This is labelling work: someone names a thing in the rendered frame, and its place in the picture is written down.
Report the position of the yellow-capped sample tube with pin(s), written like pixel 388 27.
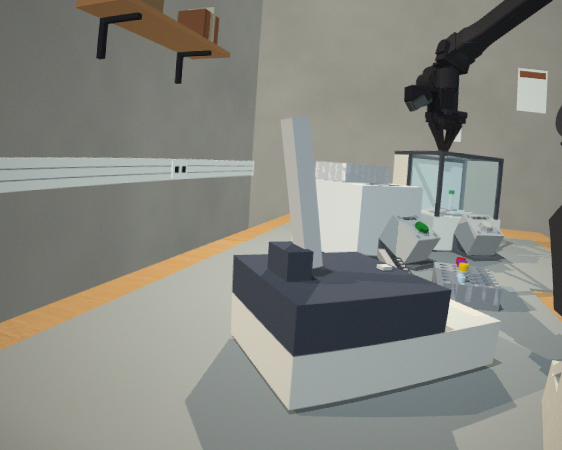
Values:
pixel 463 268

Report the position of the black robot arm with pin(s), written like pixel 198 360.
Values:
pixel 470 42

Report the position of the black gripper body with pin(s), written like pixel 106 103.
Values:
pixel 456 117

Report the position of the grey bench mat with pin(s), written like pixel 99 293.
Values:
pixel 158 369

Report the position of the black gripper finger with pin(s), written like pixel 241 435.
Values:
pixel 448 125
pixel 433 130

